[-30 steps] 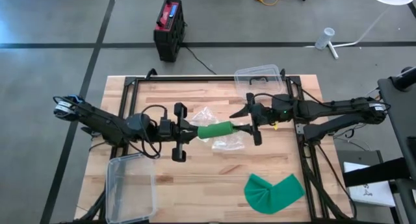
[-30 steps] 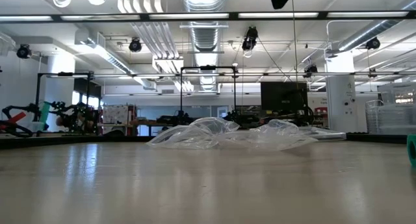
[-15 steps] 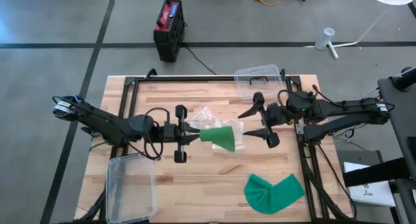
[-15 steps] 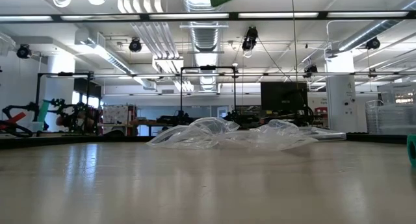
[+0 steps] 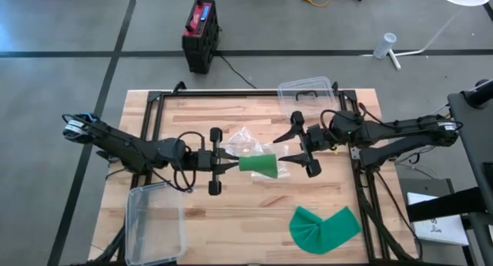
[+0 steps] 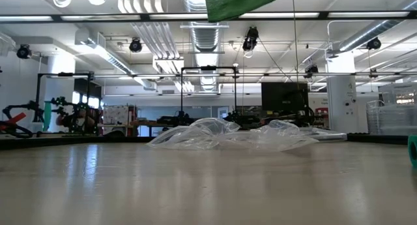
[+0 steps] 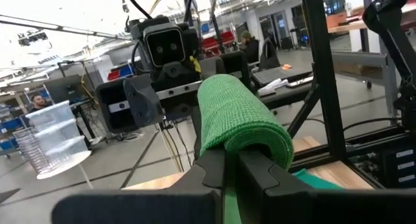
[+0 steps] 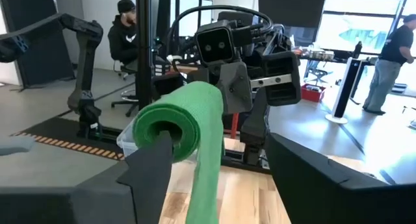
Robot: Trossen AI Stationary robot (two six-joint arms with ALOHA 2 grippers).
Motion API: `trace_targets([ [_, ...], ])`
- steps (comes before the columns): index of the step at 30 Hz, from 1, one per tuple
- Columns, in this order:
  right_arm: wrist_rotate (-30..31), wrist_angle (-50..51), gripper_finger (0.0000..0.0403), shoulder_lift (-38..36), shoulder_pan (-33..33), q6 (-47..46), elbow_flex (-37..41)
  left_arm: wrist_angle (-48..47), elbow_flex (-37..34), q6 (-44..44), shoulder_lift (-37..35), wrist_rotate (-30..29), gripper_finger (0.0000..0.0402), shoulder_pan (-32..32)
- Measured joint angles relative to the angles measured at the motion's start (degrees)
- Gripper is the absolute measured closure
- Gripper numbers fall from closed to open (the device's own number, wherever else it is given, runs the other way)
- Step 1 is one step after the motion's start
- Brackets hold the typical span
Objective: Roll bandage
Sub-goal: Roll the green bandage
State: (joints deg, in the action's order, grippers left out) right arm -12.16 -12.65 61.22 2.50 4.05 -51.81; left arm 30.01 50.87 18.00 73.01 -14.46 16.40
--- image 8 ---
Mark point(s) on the black panel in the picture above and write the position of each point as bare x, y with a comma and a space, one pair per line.
48, 65

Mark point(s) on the red bin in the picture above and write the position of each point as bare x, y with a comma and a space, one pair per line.
312, 94

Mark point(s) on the cluttered work table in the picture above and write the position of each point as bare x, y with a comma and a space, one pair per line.
321, 55

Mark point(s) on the person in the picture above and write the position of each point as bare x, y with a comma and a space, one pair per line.
386, 74
122, 39

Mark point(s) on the black wall monitor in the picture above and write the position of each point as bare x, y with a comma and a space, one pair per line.
292, 6

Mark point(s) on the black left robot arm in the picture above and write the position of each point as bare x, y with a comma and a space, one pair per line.
169, 84

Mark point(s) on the black office chair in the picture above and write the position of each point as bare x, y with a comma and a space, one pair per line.
128, 104

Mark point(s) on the white floor tower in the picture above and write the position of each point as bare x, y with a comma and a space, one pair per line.
346, 84

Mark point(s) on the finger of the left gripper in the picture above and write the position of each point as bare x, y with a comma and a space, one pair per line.
255, 136

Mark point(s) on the clear container with black clips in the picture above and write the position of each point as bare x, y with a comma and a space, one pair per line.
125, 144

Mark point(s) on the black vertical frame post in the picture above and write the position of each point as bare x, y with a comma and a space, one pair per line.
143, 55

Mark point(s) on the red metal stand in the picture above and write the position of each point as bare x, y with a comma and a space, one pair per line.
234, 126

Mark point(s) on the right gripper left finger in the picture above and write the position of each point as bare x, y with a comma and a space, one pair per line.
97, 204

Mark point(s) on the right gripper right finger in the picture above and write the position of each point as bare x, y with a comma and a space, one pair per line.
325, 198

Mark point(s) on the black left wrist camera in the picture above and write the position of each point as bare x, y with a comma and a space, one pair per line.
214, 43

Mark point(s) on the black mat orange stripes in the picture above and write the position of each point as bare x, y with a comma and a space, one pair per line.
55, 133

